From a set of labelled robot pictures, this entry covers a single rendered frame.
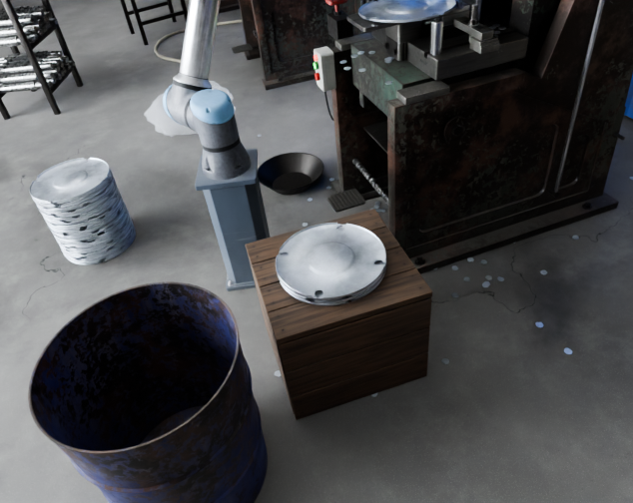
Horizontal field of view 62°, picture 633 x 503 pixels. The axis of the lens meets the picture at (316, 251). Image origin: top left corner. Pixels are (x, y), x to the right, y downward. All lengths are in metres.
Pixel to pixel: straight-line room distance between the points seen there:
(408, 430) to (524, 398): 0.33
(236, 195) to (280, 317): 0.50
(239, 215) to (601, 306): 1.18
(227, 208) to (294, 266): 0.40
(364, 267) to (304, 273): 0.16
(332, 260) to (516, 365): 0.64
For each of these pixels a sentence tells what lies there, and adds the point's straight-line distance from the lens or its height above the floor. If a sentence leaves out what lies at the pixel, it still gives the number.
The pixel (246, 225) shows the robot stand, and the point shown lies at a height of 0.28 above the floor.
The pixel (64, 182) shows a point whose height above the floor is 0.31.
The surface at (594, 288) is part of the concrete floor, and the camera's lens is 1.92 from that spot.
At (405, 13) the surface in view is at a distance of 1.70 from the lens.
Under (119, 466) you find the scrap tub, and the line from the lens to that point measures 1.08.
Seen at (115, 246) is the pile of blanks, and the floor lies 0.05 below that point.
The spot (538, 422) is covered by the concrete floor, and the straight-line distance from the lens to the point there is 1.55.
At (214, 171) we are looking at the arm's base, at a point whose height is 0.48.
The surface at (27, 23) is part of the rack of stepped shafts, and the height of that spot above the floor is 0.50.
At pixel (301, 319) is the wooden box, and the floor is 0.35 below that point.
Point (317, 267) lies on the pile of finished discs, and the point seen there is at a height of 0.38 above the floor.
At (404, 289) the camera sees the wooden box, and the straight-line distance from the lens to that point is 1.32.
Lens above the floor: 1.29
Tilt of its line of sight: 41 degrees down
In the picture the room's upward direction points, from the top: 8 degrees counter-clockwise
